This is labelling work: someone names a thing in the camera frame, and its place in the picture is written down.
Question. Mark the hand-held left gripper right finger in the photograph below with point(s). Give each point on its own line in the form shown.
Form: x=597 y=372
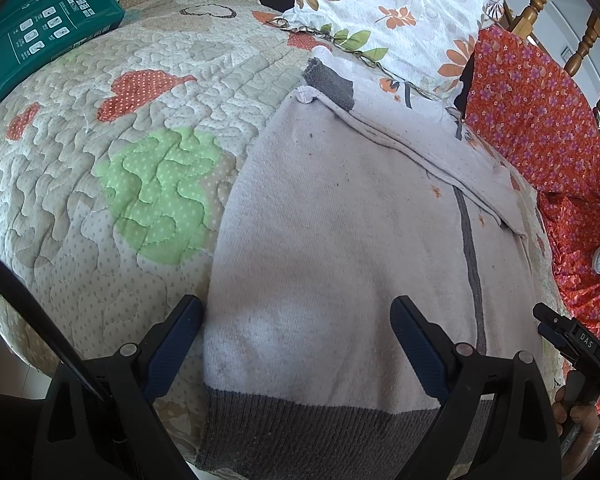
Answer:
x=420 y=350

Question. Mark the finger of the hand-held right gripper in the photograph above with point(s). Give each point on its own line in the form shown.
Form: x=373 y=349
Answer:
x=547 y=314
x=552 y=335

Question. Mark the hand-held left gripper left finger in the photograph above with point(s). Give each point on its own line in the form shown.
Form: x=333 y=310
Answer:
x=172 y=350

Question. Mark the white floral embroidered cardigan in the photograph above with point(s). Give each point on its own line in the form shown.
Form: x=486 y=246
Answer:
x=340 y=235

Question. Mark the person's right hand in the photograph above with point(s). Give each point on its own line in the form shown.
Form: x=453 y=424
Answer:
x=585 y=420

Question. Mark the orange floral cloth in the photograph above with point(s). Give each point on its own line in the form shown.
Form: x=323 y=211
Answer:
x=530 y=110

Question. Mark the quilted heart pattern bedspread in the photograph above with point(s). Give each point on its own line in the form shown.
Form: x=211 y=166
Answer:
x=80 y=160

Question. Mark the wooden headboard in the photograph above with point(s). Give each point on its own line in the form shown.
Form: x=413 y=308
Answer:
x=540 y=0

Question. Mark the white floral pillow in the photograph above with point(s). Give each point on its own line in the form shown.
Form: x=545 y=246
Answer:
x=405 y=5

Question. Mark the green package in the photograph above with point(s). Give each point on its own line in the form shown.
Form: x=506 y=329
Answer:
x=35 y=35

